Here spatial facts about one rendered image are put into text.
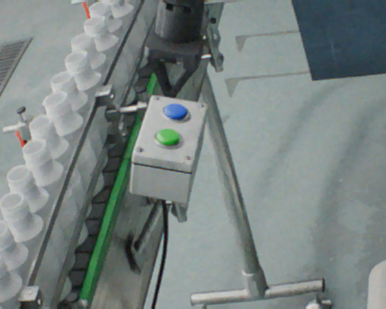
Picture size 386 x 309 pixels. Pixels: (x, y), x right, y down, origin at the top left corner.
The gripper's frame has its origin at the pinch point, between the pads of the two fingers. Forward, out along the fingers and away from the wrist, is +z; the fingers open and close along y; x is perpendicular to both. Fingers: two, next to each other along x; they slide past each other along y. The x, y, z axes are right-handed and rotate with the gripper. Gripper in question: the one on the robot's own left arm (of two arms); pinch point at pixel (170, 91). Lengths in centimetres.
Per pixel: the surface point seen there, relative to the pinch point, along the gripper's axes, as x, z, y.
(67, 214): -11.5, 17.4, 7.6
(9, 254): -15.5, 11.2, 24.7
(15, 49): -102, 162, -262
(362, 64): 32, 33, -74
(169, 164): 1.3, 8.6, 3.7
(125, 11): -13.8, 11.4, -40.3
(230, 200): 8, 78, -78
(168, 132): 0.3, 6.7, -0.4
